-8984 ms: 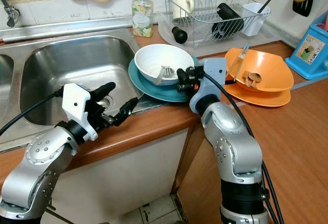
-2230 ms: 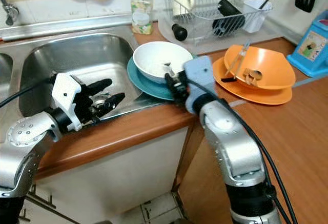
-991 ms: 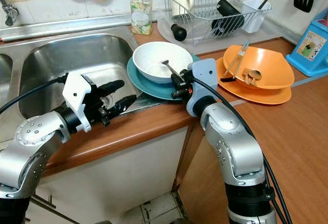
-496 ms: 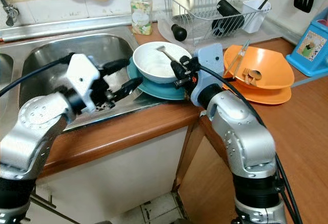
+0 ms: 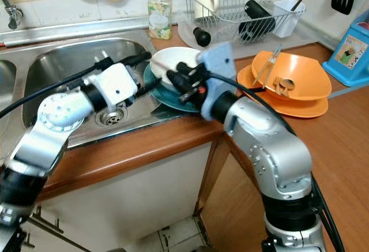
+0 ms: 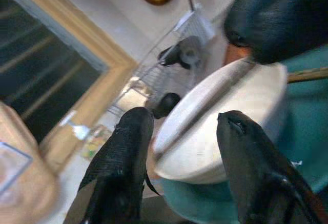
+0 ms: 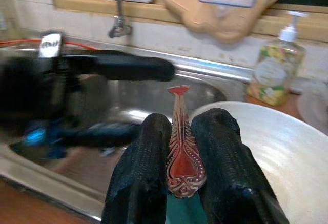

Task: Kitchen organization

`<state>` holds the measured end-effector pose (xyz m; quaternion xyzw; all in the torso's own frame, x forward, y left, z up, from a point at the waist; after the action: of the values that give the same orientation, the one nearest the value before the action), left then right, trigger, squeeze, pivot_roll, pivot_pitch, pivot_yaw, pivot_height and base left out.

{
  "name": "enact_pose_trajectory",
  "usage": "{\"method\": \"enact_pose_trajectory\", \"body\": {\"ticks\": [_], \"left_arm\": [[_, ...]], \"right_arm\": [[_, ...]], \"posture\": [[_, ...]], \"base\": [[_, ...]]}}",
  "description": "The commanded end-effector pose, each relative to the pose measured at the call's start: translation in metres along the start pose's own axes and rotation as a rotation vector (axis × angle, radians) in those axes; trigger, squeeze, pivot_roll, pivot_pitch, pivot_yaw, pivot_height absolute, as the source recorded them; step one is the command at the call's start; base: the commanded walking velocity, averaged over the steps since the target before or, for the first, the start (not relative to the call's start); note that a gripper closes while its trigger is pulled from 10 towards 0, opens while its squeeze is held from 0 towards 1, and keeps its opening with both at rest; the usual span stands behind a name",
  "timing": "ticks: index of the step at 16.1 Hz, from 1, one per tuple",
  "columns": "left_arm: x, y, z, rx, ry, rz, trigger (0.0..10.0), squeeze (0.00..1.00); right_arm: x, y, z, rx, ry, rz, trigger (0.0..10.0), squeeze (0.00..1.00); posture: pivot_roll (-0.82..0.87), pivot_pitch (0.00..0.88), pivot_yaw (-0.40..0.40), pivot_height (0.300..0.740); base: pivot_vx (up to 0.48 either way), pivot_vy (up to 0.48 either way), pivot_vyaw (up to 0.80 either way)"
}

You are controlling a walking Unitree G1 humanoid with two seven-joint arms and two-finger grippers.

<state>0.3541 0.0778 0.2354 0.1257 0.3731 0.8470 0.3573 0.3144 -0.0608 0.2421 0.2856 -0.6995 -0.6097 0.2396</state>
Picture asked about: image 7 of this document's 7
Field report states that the wooden window frame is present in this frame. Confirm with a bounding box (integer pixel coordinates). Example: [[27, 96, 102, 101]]
[[50, 0, 328, 43]]

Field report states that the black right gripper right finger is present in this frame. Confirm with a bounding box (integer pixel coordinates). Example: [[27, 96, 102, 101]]
[[191, 108, 290, 224]]

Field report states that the floral soap pump bottle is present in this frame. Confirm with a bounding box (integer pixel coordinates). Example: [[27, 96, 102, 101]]
[[246, 11, 307, 107]]

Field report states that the white plate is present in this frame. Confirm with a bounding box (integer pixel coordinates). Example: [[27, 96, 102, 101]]
[[191, 101, 328, 224]]

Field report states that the steel faucet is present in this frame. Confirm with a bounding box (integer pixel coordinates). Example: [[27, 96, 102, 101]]
[[107, 0, 133, 39]]

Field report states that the beige plastic basin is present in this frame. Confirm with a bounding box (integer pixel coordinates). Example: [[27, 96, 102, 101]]
[[161, 0, 294, 44]]

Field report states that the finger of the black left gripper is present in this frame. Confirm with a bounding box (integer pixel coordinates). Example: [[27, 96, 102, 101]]
[[61, 123, 141, 148], [76, 50, 178, 83]]

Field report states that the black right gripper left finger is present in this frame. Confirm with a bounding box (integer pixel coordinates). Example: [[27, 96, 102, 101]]
[[101, 113, 172, 224]]

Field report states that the steel double sink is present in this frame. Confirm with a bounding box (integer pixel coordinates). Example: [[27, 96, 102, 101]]
[[0, 35, 253, 222]]

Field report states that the red cable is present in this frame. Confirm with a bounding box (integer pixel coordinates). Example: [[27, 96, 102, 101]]
[[0, 38, 103, 53]]

